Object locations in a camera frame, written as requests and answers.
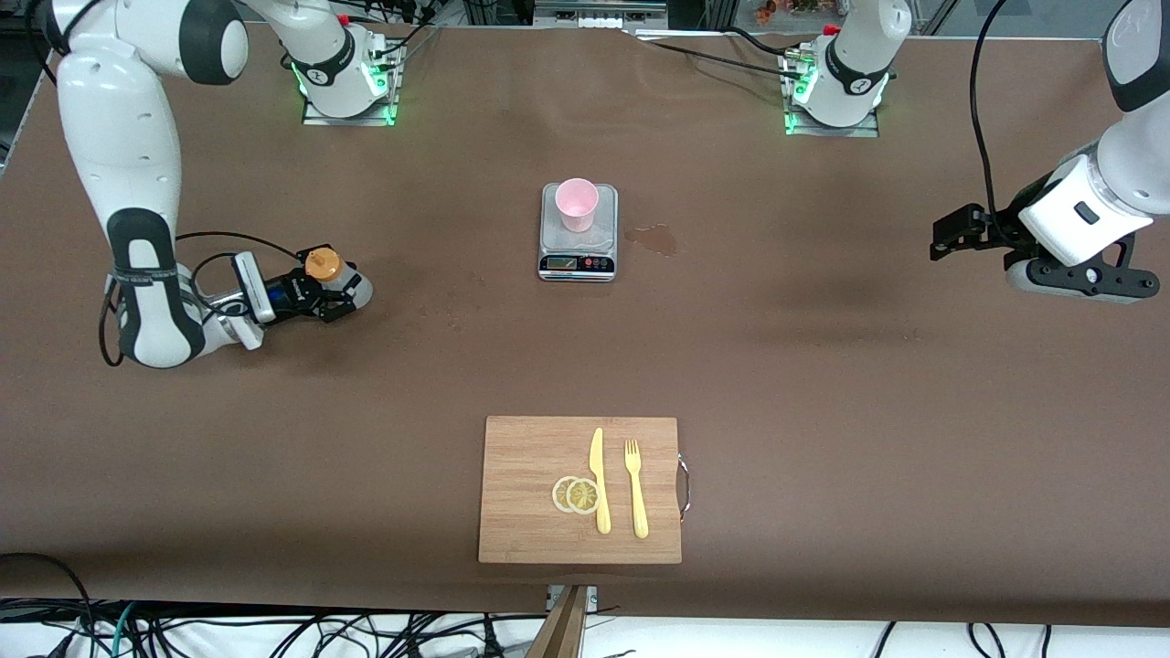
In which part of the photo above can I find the wooden cutting board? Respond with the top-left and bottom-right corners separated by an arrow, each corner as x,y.
478,416 -> 692,565

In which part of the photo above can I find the brown table cover sheet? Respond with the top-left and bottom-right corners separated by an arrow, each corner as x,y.
0,16 -> 1170,628

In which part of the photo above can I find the silver metal bracket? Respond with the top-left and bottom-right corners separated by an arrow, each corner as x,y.
546,585 -> 600,615

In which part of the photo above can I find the pink plastic cup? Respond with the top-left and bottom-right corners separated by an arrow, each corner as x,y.
555,178 -> 601,233

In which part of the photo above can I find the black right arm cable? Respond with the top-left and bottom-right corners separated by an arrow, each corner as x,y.
98,253 -> 241,369
173,229 -> 305,267

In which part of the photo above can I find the wooden post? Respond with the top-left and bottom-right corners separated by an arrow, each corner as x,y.
526,585 -> 590,658

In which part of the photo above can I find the yellow plastic knife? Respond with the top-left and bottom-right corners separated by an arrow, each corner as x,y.
589,428 -> 612,536

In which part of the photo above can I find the teal floor cable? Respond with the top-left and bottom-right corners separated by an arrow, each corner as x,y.
110,601 -> 138,658

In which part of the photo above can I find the brown sauce puddle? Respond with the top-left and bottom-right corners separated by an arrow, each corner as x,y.
625,225 -> 680,259

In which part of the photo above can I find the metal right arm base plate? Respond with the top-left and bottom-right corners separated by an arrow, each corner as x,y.
302,41 -> 401,127

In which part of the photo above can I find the colourful toy food pile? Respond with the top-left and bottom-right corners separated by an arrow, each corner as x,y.
754,0 -> 829,25

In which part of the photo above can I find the translucent sauce bottle orange cap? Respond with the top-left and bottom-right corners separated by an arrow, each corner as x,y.
303,246 -> 375,314

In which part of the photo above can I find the yellow plastic fork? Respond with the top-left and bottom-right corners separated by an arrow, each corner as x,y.
623,439 -> 650,539

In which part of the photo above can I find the black floor cable loop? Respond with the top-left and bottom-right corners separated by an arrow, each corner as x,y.
0,552 -> 98,658

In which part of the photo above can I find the white power strip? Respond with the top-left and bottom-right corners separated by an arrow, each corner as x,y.
563,9 -> 633,31

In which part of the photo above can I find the silver digital kitchen scale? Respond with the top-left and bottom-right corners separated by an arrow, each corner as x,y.
537,183 -> 620,283

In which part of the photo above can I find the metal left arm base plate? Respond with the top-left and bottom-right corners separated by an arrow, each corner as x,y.
783,99 -> 881,139

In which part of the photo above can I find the black cable to arm base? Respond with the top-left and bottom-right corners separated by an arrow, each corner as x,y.
638,35 -> 798,81

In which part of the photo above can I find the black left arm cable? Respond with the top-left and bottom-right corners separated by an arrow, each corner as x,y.
969,0 -> 1014,225

